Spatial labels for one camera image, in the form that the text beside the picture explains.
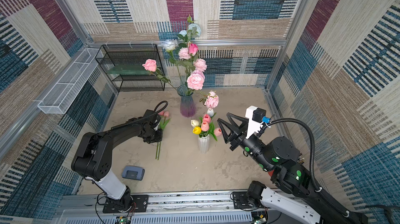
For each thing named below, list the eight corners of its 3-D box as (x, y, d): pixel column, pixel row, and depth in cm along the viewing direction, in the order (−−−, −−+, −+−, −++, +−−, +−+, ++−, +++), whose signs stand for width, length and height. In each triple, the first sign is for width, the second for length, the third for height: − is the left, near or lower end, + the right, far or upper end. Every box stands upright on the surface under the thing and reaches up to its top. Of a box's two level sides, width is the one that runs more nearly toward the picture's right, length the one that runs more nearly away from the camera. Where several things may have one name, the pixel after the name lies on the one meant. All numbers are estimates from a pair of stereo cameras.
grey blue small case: (121, 178, 83) (119, 176, 81) (126, 166, 87) (124, 164, 85) (142, 181, 82) (140, 179, 80) (146, 169, 86) (145, 167, 84)
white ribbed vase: (199, 152, 91) (198, 139, 78) (201, 146, 93) (200, 132, 81) (206, 154, 90) (206, 142, 77) (208, 148, 92) (209, 135, 80)
